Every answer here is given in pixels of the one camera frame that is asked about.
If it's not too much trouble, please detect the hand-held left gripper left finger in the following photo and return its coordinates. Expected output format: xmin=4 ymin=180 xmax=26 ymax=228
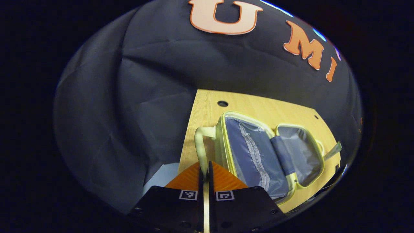
xmin=129 ymin=161 xmax=205 ymax=233

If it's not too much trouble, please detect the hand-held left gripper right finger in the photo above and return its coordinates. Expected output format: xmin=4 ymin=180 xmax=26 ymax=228
xmin=208 ymin=161 xmax=288 ymax=233

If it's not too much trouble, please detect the pale yellow suitcase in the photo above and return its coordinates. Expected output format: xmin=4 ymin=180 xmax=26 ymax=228
xmin=194 ymin=111 xmax=325 ymax=233

